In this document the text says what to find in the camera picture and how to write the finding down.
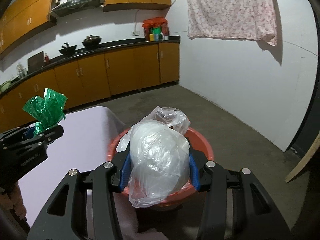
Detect green plastic bag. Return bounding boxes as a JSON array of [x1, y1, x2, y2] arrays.
[[23, 88, 67, 137]]

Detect white plastic bag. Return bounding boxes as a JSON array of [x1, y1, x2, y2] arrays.
[[116, 106, 190, 208]]

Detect lower wooden kitchen cabinets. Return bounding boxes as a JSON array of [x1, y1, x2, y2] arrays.
[[1, 36, 181, 132]]

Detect person left hand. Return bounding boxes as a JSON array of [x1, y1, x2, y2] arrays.
[[0, 182, 27, 220]]

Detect green bowl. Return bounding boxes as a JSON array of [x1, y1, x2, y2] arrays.
[[0, 80, 11, 93]]

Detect glass jar on counter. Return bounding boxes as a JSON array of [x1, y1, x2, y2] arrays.
[[17, 62, 28, 79]]

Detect dark cutting board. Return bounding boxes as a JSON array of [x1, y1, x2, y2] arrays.
[[27, 51, 45, 74]]

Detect red bottle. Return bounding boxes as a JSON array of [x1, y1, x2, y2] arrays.
[[44, 53, 50, 65]]

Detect wooden plank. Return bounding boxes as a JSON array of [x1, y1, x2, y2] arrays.
[[285, 132, 320, 183]]

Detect black wok left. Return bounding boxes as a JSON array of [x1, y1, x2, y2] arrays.
[[59, 42, 77, 56]]

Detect red plastic basket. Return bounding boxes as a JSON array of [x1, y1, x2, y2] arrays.
[[106, 127, 214, 210]]

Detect black wok with lid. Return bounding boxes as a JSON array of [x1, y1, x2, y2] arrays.
[[82, 35, 102, 49]]

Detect range hood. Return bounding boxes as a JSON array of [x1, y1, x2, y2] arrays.
[[49, 0, 105, 18]]

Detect red bag on counter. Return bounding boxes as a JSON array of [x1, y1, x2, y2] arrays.
[[142, 17, 169, 42]]

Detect floral hanging cloth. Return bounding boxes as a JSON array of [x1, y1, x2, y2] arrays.
[[187, 0, 278, 46]]

